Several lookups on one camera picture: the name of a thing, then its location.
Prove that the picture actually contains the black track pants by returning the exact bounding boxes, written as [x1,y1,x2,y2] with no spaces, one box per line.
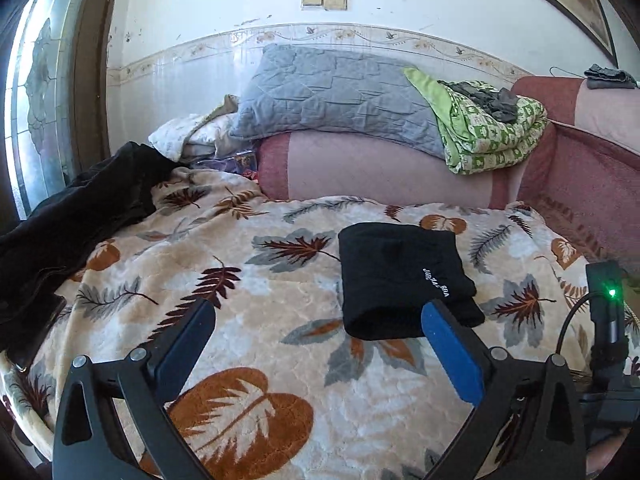
[338,222,485,341]

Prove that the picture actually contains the person's right hand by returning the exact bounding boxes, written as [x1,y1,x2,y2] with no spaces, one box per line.
[586,431,639,480]

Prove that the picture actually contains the leaf patterned beige blanket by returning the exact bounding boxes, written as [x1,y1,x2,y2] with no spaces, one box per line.
[1,170,593,479]

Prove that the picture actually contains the black garment at bed edge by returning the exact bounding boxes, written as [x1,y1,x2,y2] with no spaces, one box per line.
[1,142,178,350]

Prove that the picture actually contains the pink maroon bed cover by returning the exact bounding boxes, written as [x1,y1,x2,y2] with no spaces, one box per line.
[258,76,639,274]

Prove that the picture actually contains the green patterned folded blanket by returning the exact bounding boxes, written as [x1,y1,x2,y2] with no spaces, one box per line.
[404,68,548,174]

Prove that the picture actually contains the dark grey cloth on blanket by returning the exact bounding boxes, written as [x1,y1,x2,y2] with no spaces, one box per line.
[439,80,518,124]

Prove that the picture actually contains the dark cloth on headboard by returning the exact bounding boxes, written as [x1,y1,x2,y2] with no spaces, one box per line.
[585,64,638,90]

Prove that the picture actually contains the stained glass window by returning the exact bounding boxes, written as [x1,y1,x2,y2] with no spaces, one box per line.
[1,0,115,220]

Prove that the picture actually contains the white crumpled cloth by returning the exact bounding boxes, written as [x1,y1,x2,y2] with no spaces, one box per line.
[148,94,244,162]

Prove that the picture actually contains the purple patterned item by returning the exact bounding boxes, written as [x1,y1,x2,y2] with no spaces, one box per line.
[189,150,258,181]

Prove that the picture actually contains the grey quilted pillow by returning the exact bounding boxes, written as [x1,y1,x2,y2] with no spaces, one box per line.
[230,44,445,159]

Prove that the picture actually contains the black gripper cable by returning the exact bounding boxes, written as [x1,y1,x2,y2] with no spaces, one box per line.
[554,289,597,359]

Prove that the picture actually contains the beige wall switch plate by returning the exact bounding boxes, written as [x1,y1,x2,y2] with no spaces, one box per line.
[300,0,348,11]

